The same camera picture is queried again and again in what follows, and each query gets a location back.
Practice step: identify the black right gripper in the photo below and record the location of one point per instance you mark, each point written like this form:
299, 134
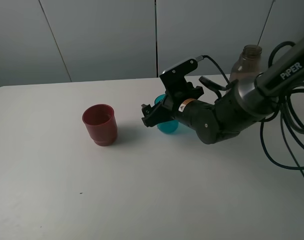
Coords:
180, 103

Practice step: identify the teal translucent plastic cup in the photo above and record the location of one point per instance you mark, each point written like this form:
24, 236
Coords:
168, 127

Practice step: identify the brown translucent water bottle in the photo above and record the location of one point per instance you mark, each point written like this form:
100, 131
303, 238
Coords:
248, 63

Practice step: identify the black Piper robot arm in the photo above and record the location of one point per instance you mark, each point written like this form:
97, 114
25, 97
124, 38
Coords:
218, 113

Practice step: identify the red plastic cup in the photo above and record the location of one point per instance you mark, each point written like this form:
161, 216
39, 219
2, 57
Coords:
101, 124

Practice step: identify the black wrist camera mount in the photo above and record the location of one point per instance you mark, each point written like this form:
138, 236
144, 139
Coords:
177, 88

